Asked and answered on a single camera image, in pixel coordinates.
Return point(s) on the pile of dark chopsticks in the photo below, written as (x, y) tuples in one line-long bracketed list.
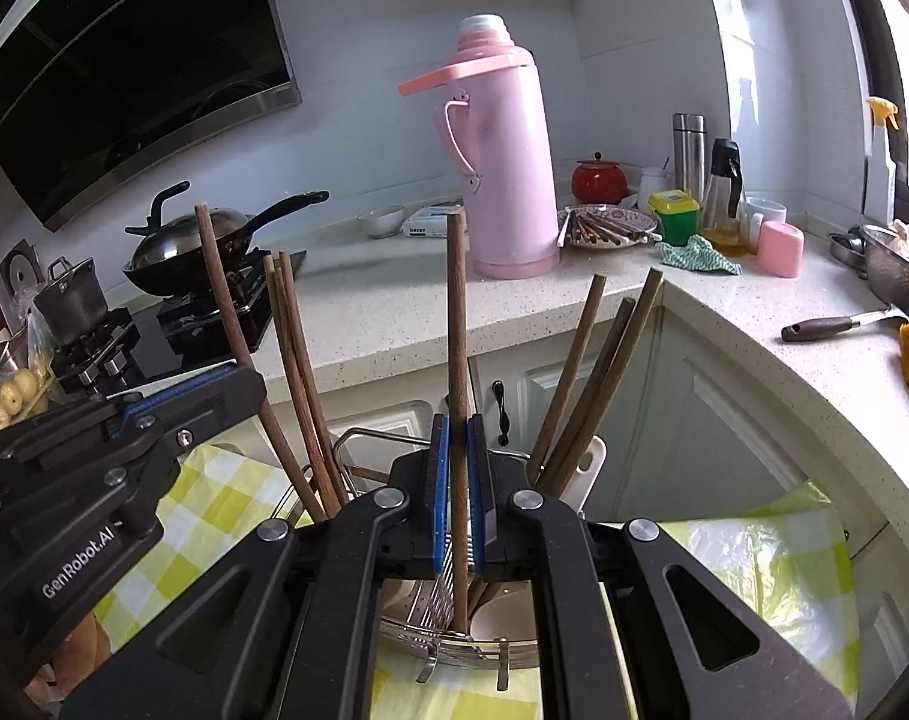
[(604, 229)]

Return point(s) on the steel stockpot with lid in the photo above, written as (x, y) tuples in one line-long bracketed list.
[(72, 307)]

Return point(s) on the steel thermos bottle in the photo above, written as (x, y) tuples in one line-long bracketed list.
[(688, 157)]

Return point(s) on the flat white box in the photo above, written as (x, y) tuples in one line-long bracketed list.
[(428, 223)]

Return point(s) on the person's left hand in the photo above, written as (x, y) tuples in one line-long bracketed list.
[(83, 645)]

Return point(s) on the white plate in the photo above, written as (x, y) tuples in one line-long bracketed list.
[(645, 225)]

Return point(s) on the steel wok lid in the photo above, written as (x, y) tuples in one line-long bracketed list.
[(192, 236)]

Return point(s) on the black gas stove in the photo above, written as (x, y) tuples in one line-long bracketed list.
[(147, 345)]

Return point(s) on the steel mixing bowl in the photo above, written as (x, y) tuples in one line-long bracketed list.
[(900, 281)]

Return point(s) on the plastic bag of pears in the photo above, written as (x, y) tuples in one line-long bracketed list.
[(12, 397)]

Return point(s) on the white base cabinets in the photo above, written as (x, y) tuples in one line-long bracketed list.
[(724, 420)]

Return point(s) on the small white jar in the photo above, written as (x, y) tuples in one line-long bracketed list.
[(654, 187)]

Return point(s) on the small white bowl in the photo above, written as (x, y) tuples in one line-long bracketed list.
[(381, 223)]

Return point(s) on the teal checked cloth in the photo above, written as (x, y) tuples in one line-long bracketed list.
[(702, 256)]

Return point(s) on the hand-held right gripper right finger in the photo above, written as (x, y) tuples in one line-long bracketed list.
[(475, 495)]

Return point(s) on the black wok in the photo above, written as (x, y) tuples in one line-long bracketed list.
[(169, 277)]

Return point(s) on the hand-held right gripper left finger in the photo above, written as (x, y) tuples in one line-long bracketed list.
[(439, 495)]

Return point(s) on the green yellow container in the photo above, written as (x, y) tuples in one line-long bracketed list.
[(673, 221)]

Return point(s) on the white spray bottle yellow trigger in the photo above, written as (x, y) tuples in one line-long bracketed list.
[(879, 172)]

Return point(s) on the yellow white checked tablecloth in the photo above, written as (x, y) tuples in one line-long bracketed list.
[(214, 480)]

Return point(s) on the glass oil bottle black top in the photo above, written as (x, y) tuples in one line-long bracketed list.
[(723, 210)]

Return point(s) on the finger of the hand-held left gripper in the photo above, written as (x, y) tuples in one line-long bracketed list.
[(72, 420), (222, 412)]

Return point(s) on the pink cup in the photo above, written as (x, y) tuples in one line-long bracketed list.
[(780, 249)]

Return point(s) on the square black silver appliance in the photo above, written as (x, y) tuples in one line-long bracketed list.
[(19, 266)]

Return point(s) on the window with dark frame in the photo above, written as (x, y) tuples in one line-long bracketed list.
[(867, 30)]

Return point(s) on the black glass range hood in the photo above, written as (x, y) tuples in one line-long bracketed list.
[(124, 75)]

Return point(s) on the small red pot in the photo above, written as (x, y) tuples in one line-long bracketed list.
[(598, 181)]

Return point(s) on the small steel bowl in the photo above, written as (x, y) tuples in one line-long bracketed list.
[(844, 249)]

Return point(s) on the pink thermos jug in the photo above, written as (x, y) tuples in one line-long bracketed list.
[(514, 180)]

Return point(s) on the long white ladle spoon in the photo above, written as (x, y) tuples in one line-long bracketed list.
[(589, 465)]

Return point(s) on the white cup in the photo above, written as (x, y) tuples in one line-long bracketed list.
[(769, 208)]

